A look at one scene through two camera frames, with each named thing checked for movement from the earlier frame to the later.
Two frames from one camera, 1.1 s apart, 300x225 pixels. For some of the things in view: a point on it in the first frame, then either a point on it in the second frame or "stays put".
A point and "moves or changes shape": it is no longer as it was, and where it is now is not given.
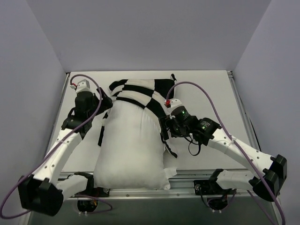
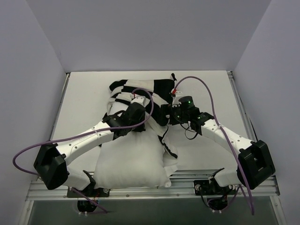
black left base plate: [100, 192] stays put
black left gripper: [103, 101] → [137, 108]
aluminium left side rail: [57, 113] stays put
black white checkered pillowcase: [150, 94] moves or changes shape
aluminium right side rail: [245, 120] stays put
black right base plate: [201, 187] stays put
